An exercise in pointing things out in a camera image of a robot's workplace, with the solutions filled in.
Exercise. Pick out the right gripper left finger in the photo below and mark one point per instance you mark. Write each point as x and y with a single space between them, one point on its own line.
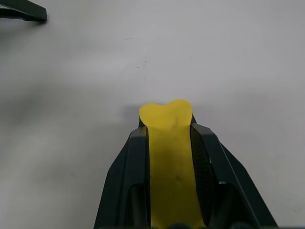
128 179

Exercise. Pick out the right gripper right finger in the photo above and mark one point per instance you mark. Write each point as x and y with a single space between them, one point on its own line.
221 179

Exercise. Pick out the yellow and black eraser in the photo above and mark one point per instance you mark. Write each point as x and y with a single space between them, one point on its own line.
170 155

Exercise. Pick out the black framed whiteboard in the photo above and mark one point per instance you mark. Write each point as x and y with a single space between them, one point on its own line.
35 12

